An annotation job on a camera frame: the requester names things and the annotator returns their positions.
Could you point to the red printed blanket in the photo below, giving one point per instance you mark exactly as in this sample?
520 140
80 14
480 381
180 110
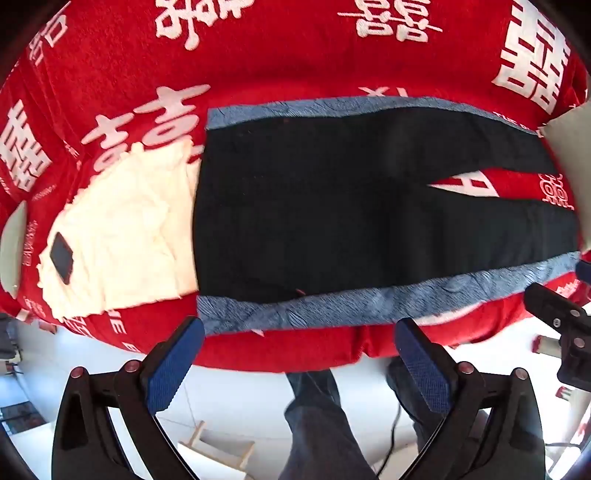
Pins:
277 55

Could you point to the pale grey rounded object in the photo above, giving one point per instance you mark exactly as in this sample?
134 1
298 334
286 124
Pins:
13 258

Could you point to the black pants with grey stripes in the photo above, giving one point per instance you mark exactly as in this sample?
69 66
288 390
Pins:
323 207

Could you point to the person's left leg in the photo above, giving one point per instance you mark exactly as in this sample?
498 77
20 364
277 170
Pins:
323 424

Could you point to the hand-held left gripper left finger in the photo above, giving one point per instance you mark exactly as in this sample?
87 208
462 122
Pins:
178 364

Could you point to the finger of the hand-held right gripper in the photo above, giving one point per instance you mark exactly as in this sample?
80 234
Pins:
568 332

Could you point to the white folded cloth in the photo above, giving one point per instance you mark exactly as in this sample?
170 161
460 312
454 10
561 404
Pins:
129 240

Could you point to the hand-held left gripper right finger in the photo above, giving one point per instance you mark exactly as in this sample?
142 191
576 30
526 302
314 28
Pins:
425 369

